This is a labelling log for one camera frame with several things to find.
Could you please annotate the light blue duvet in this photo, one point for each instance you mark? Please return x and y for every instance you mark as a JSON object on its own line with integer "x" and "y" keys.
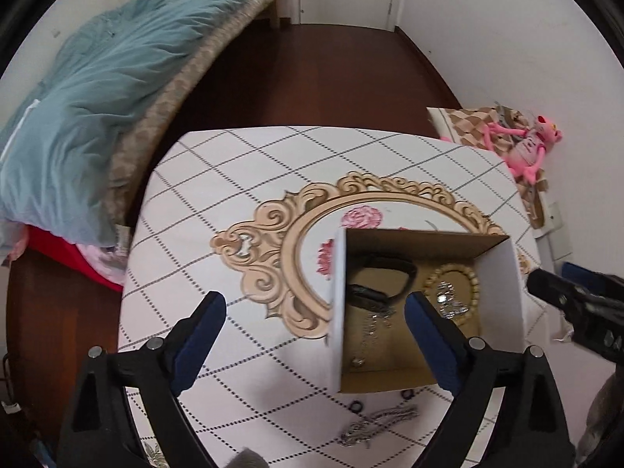
{"x": 97, "y": 83}

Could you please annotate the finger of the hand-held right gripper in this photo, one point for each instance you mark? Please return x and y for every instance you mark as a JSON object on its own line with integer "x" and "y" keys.
{"x": 592, "y": 278}
{"x": 575, "y": 302}

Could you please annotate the black smart band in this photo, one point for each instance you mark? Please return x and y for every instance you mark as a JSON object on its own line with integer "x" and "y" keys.
{"x": 400, "y": 271}

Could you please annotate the pink plush toy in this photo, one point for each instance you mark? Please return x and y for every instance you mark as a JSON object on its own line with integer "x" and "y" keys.
{"x": 529, "y": 148}

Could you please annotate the beige patterned mattress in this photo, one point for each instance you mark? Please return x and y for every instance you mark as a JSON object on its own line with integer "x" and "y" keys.
{"x": 161, "y": 107}

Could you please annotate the grey fuzzy clothing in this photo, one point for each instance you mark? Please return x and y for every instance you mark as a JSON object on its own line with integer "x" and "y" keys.
{"x": 243, "y": 459}

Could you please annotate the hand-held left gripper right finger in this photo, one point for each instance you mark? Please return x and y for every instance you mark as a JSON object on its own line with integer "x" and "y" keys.
{"x": 429, "y": 336}

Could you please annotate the brown checked cushion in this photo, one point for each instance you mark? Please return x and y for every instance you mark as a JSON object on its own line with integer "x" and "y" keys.
{"x": 463, "y": 124}

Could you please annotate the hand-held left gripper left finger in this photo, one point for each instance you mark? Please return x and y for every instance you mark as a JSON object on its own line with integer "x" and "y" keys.
{"x": 202, "y": 331}

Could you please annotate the white cardboard box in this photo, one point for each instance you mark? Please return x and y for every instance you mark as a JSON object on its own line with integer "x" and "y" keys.
{"x": 336, "y": 302}

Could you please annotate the red cloth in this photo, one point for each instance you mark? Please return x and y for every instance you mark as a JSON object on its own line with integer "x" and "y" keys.
{"x": 58, "y": 256}

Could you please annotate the small silver earring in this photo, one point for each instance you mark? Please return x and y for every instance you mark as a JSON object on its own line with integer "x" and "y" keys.
{"x": 359, "y": 361}

